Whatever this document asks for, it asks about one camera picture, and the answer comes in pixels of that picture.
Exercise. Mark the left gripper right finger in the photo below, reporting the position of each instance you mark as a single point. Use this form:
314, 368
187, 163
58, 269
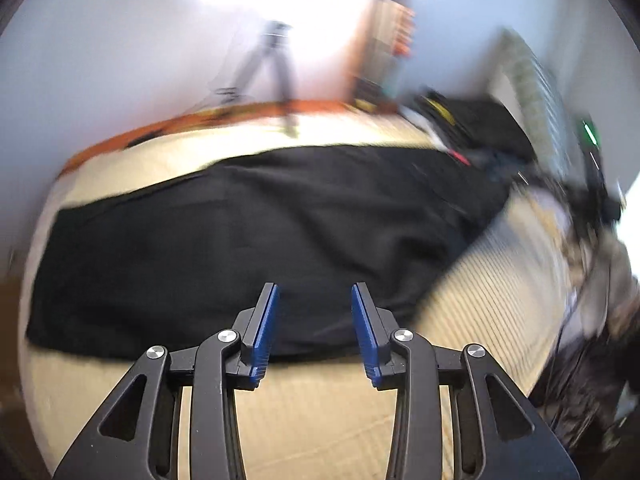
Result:
496, 431

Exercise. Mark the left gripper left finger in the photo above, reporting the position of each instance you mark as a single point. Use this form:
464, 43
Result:
134, 433

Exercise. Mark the black pants pink trim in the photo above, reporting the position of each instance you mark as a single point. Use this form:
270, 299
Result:
175, 262

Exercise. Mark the right hand grey glove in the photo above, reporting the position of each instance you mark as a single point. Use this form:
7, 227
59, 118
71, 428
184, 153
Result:
607, 295

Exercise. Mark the folded blue jeans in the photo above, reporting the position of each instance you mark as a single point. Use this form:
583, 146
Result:
498, 166

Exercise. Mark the folded black pants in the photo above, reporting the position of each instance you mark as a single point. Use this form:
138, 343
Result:
474, 124

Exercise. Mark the yellow striped bed cover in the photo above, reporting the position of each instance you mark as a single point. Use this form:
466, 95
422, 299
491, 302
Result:
320, 420

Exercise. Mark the green white patterned pillow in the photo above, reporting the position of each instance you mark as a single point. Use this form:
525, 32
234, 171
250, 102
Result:
529, 92

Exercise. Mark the folded silver tripod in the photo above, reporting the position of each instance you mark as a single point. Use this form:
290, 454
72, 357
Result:
380, 49

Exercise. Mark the orange patterned scarf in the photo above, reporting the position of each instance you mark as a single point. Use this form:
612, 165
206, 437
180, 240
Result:
404, 28

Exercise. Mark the black mini tripod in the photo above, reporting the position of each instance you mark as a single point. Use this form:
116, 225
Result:
270, 52

